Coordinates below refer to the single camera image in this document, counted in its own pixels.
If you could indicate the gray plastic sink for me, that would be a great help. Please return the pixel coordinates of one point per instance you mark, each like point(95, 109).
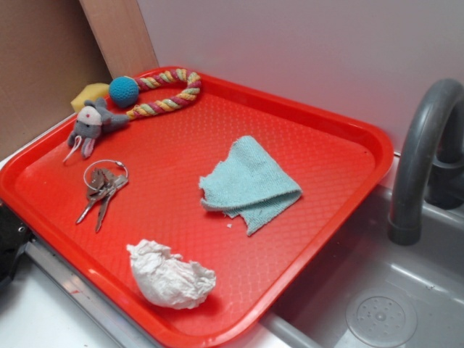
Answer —
point(362, 290)

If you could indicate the yellow sponge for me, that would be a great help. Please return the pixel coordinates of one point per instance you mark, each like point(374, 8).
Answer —
point(90, 92)

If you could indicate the red plastic tray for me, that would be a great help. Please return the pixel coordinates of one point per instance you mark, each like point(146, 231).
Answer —
point(337, 162)

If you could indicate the wooden board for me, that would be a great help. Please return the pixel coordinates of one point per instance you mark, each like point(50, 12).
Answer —
point(122, 36)

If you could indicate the rope toy with blue ball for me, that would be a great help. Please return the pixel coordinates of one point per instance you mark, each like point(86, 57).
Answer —
point(125, 91)

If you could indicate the light blue cloth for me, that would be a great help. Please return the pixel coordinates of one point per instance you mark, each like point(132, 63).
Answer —
point(249, 184)

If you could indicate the crumpled white paper towel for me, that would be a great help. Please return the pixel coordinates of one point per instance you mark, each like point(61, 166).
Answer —
point(166, 280)

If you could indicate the gray plush animal toy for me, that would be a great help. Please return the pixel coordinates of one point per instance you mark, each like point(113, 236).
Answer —
point(93, 121)

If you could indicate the gray faucet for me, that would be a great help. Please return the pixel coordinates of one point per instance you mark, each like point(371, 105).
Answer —
point(430, 167)

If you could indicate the silver keys on ring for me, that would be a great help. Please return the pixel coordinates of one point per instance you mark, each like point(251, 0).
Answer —
point(103, 179)

